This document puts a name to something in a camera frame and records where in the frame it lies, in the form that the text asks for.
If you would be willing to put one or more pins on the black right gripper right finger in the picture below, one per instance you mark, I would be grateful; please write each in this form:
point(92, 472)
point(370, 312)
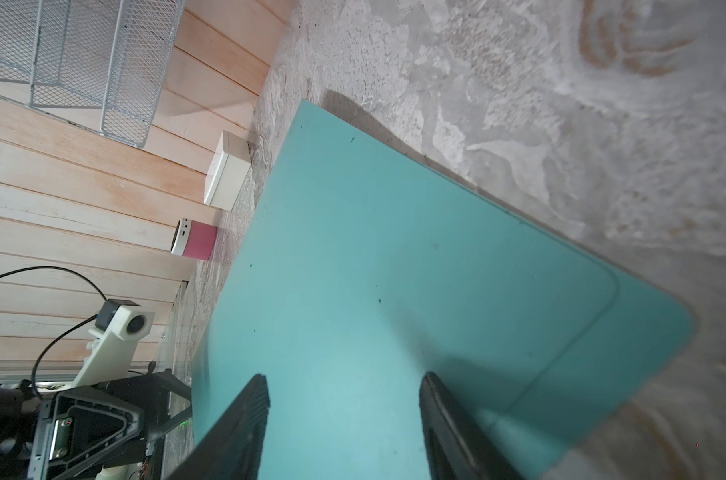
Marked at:
point(456, 448)

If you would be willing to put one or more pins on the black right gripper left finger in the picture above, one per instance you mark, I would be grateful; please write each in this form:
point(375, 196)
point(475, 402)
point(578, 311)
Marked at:
point(232, 448)

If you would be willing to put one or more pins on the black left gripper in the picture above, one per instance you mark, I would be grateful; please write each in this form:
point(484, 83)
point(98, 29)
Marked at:
point(109, 424)

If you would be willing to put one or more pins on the teal green folder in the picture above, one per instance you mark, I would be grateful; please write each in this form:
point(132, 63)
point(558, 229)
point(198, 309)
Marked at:
point(362, 270)

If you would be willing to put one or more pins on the white power socket box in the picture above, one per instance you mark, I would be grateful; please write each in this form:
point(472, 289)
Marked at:
point(227, 171)

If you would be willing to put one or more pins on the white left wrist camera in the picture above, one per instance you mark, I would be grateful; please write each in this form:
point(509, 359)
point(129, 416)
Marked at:
point(120, 325)

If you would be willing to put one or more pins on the white wire mesh shelf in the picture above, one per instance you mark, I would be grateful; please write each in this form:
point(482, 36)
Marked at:
point(97, 64)

